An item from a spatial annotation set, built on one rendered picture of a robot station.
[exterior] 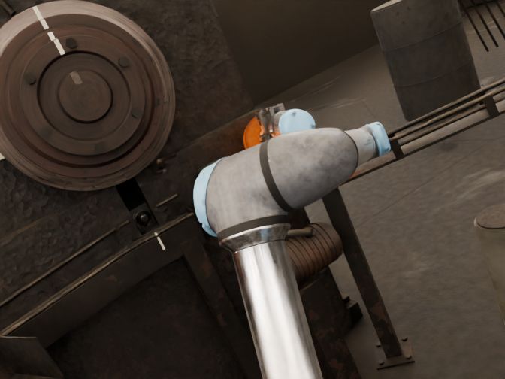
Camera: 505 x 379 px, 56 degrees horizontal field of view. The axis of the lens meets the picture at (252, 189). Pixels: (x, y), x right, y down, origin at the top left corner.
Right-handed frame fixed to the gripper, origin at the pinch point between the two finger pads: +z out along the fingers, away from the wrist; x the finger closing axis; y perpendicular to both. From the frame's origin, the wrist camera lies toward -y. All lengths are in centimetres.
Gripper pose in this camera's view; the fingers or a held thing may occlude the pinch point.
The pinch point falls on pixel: (267, 132)
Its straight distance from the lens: 140.7
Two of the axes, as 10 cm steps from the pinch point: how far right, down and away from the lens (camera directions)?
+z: -1.9, -1.3, 9.7
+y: -3.5, -9.2, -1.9
